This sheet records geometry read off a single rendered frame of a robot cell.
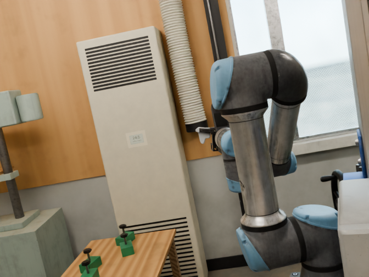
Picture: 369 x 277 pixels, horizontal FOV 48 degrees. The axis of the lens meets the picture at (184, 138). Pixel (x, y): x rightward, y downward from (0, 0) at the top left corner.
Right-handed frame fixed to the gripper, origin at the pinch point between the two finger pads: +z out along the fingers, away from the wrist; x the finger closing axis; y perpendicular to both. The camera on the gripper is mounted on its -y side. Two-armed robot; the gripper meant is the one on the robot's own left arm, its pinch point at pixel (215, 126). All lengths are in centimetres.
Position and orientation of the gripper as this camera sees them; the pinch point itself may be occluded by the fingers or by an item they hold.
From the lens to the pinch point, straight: 159.3
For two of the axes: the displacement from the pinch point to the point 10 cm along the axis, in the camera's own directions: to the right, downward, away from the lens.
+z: -1.0, -1.2, 9.9
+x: 9.9, -0.7, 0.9
